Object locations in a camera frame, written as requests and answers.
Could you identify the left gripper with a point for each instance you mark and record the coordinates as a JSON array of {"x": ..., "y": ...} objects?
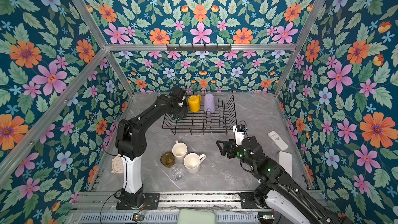
[{"x": 184, "y": 111}]

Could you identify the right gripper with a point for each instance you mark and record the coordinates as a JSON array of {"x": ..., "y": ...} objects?
[{"x": 231, "y": 145}]

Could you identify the yellow mug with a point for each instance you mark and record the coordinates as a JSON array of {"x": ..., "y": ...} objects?
[{"x": 194, "y": 103}]

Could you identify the lilac plastic cup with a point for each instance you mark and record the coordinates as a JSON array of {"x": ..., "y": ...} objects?
[{"x": 209, "y": 104}]

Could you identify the olive glass cup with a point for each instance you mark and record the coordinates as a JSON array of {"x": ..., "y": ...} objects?
[{"x": 167, "y": 159}]

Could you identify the clear glass cup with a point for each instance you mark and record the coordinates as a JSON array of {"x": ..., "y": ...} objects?
[{"x": 177, "y": 172}]

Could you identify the green mug white inside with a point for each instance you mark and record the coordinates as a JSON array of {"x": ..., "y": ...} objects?
[{"x": 176, "y": 117}]

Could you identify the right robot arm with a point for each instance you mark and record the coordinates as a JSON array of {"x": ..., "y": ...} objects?
[{"x": 277, "y": 189}]

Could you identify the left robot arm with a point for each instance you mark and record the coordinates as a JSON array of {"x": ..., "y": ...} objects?
[{"x": 131, "y": 144}]

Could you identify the white mug front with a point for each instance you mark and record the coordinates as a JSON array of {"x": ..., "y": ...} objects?
[{"x": 193, "y": 161}]

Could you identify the white remote control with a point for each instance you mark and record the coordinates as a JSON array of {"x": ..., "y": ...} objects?
[{"x": 278, "y": 141}]

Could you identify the white flat box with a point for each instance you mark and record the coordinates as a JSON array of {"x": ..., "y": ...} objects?
[{"x": 285, "y": 160}]

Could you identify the green cloth pad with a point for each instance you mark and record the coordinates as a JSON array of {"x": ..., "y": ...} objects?
[{"x": 193, "y": 216}]

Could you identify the pink round clock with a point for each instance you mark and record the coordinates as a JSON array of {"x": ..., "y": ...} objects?
[{"x": 118, "y": 165}]

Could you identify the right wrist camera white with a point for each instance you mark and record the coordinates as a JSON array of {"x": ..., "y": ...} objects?
[{"x": 240, "y": 132}]

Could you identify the black wire dish rack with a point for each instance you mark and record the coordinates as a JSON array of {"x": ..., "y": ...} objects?
[{"x": 222, "y": 120}]

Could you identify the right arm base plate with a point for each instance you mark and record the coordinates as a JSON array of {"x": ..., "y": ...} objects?
[{"x": 247, "y": 201}]

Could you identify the black wall hook rail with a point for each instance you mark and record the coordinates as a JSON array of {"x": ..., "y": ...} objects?
[{"x": 194, "y": 48}]

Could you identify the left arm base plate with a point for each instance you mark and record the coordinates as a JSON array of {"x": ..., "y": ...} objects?
[{"x": 147, "y": 201}]

